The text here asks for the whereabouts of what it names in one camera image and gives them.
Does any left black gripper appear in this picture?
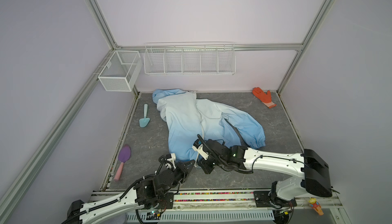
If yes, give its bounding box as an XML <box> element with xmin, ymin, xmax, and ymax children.
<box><xmin>160</xmin><ymin>160</ymin><xmax>195</xmax><ymax>196</ymax></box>

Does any light blue jacket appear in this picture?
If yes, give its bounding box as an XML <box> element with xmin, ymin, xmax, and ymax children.
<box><xmin>152</xmin><ymin>89</ymin><xmax>265</xmax><ymax>161</ymax></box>

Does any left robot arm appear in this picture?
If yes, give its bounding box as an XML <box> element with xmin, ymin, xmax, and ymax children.
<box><xmin>63</xmin><ymin>160</ymin><xmax>195</xmax><ymax>224</ymax></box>

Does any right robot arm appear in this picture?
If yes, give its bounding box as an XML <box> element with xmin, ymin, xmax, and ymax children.
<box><xmin>193</xmin><ymin>137</ymin><xmax>333</xmax><ymax>208</ymax></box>

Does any green circuit board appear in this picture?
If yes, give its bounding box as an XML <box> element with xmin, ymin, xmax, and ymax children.
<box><xmin>146</xmin><ymin>212</ymin><xmax>161</xmax><ymax>221</ymax></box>

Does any white slotted vent strip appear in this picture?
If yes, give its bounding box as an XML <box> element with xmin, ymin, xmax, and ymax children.
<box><xmin>139</xmin><ymin>210</ymin><xmax>275</xmax><ymax>224</ymax></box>

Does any purple pink brush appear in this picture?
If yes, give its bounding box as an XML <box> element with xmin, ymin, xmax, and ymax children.
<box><xmin>113</xmin><ymin>144</ymin><xmax>131</xmax><ymax>181</ymax></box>

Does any mint green trowel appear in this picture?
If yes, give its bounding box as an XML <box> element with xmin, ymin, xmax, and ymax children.
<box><xmin>139</xmin><ymin>104</ymin><xmax>150</xmax><ymax>128</ymax></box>

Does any orange red glove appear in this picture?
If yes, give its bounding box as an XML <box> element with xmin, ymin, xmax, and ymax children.
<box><xmin>252</xmin><ymin>87</ymin><xmax>276</xmax><ymax>109</ymax></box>

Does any orange yellow toy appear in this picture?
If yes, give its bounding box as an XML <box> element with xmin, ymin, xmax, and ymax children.
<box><xmin>308</xmin><ymin>198</ymin><xmax>324</xmax><ymax>216</ymax></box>

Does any white mesh box basket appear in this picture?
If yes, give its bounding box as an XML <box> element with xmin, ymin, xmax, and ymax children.
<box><xmin>98</xmin><ymin>50</ymin><xmax>143</xmax><ymax>92</ymax></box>

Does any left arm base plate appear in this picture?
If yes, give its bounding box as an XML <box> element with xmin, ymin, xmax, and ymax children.
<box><xmin>154</xmin><ymin>192</ymin><xmax>175</xmax><ymax>210</ymax></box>

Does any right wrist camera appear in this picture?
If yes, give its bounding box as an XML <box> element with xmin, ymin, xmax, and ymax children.
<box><xmin>192</xmin><ymin>144</ymin><xmax>209</xmax><ymax>161</ymax></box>

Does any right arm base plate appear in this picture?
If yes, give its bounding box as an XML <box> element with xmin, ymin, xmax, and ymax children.
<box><xmin>253</xmin><ymin>191</ymin><xmax>297</xmax><ymax>209</ymax></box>

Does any white wire shelf basket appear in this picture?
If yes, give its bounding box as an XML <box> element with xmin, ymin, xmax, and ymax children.
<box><xmin>144</xmin><ymin>42</ymin><xmax>236</xmax><ymax>76</ymax></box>

